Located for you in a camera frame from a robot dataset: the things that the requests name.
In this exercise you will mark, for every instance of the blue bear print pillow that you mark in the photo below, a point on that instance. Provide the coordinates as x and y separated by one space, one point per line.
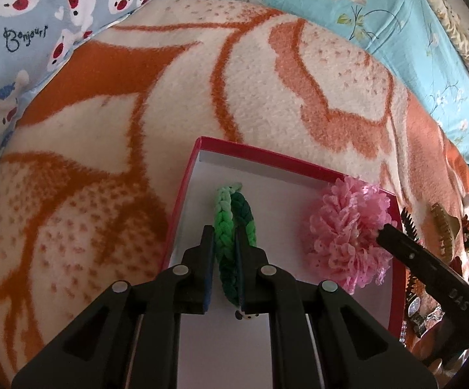
36 16

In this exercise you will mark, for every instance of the silver wrist watch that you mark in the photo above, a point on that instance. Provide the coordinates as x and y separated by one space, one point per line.
414 307

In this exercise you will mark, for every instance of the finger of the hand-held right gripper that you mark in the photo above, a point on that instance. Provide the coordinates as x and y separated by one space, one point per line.
416 251

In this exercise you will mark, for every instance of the beige lace cloth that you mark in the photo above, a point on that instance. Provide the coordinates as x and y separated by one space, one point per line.
453 20

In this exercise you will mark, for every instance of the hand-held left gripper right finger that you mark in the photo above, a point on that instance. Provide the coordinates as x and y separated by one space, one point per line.
239 275

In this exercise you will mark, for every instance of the red cardboard box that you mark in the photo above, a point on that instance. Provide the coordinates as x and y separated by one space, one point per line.
267 194

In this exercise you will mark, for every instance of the black hair comb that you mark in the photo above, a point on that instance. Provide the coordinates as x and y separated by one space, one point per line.
408 223

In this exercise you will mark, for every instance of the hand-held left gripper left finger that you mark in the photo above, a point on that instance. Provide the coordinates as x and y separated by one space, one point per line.
208 269

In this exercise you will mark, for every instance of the gold hair claw clip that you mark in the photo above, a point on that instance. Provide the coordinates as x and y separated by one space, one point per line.
443 227

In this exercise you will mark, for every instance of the orange and cream blanket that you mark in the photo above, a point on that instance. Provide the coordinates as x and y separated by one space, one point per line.
97 170

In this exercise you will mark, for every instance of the red flower hair clip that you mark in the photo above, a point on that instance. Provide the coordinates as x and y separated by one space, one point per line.
467 231

